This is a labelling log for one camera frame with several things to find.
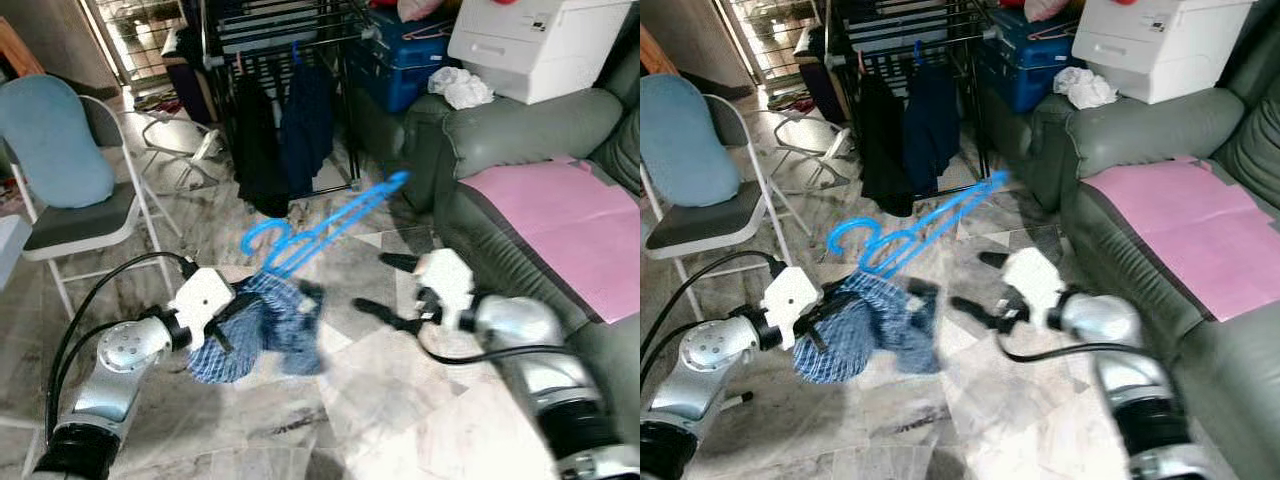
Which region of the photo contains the blue plaid shirt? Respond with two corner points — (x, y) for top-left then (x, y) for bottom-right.
(794, 271), (944, 385)
(187, 271), (327, 385)

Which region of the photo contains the navy garment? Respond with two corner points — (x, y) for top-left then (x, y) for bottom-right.
(277, 64), (337, 201)
(902, 62), (962, 197)

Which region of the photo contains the white grey folding chair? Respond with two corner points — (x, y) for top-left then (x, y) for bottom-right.
(0, 75), (183, 321)
(640, 72), (813, 321)

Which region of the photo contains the black garment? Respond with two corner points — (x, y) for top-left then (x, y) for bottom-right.
(231, 74), (292, 219)
(857, 72), (917, 217)

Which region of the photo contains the pink cushion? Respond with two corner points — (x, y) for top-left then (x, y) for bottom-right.
(459, 154), (641, 324)
(1082, 154), (1280, 324)

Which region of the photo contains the crumpled white cloth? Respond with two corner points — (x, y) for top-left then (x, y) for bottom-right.
(427, 66), (495, 112)
(1052, 66), (1120, 112)

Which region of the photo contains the green sofa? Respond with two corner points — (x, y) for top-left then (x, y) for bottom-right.
(348, 30), (641, 480)
(978, 10), (1280, 480)

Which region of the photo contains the blue suitcase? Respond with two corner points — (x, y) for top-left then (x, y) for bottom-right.
(974, 10), (1087, 115)
(348, 10), (467, 115)

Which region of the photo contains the light blue chair cushion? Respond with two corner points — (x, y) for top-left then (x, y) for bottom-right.
(0, 75), (117, 209)
(640, 72), (742, 209)

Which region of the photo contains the dark purple suitcase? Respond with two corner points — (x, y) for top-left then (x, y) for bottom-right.
(161, 24), (217, 127)
(794, 24), (847, 127)

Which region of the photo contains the black metal drying rack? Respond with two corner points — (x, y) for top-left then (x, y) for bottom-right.
(198, 0), (393, 199)
(828, 0), (1013, 199)

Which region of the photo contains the white box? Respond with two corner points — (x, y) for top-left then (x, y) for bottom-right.
(1071, 0), (1260, 107)
(447, 0), (637, 107)

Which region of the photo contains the metal door grille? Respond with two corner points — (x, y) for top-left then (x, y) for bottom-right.
(718, 0), (833, 87)
(88, 0), (203, 87)

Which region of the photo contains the brown wooden board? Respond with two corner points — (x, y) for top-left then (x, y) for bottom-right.
(640, 25), (667, 77)
(0, 18), (47, 81)

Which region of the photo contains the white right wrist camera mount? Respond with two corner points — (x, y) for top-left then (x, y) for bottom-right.
(413, 247), (477, 327)
(1003, 246), (1067, 327)

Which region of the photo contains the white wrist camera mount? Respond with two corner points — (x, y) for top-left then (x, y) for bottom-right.
(168, 266), (237, 347)
(413, 247), (477, 327)
(758, 264), (825, 349)
(1003, 246), (1067, 327)

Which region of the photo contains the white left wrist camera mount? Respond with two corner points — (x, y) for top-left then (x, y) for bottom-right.
(168, 266), (237, 347)
(758, 264), (825, 349)

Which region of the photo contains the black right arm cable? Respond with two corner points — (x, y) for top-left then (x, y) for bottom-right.
(1000, 318), (1153, 365)
(414, 318), (583, 367)

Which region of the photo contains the white wire frame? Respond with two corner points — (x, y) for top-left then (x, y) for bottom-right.
(124, 108), (227, 193)
(764, 106), (857, 193)

